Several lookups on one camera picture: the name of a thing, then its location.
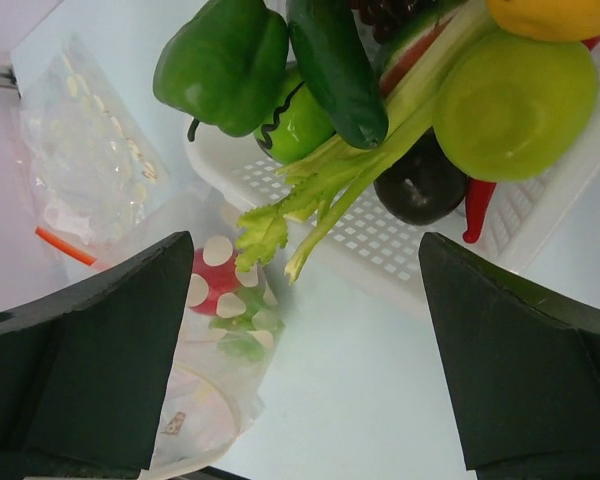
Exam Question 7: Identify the white perforated plastic basket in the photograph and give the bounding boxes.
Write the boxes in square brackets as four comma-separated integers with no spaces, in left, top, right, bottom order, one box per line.
[184,41,600,317]

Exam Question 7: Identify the green toy celery stalk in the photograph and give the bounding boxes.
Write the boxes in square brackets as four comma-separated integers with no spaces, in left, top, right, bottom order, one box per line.
[236,1,495,282]

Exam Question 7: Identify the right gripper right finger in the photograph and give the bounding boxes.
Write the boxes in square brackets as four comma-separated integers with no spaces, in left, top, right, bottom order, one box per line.
[418,233,600,471]

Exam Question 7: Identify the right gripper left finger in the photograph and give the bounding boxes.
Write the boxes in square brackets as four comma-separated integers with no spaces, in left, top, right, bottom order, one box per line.
[0,232,194,479]

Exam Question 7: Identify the clear white-dotted zip bag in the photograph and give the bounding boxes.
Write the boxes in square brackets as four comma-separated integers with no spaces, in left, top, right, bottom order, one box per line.
[141,193,285,479]

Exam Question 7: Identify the toy watermelon slice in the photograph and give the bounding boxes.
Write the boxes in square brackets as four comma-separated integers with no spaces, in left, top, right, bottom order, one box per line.
[376,7,459,97]

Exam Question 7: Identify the green toy apple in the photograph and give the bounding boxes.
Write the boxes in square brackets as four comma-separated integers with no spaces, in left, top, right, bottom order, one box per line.
[432,27,600,184]

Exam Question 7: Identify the red toy tomato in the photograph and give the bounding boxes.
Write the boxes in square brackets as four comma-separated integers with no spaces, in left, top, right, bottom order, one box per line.
[185,235,260,318]

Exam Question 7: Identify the red toy chili pepper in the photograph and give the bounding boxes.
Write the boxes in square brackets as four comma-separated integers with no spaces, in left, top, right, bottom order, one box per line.
[461,32,600,245]

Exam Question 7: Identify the green toy grape bunch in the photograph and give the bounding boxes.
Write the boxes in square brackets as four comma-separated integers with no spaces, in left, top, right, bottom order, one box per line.
[209,287,285,362]

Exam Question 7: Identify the yellow toy lemon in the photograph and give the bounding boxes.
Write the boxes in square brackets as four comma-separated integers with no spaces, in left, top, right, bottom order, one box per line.
[486,0,600,42]

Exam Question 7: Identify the light green toy pumpkin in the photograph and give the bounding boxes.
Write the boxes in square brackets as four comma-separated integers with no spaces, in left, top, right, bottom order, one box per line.
[253,62,335,165]

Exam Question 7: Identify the dark purple toy grapes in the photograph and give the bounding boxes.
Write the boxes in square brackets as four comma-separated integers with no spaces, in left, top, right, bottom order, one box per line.
[348,0,441,45]

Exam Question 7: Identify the dark green toy cucumber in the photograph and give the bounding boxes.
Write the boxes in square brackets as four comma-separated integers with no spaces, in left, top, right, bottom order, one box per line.
[286,0,389,150]

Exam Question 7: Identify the green toy bell pepper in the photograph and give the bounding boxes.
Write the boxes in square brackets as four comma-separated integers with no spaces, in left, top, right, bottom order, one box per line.
[152,0,289,137]

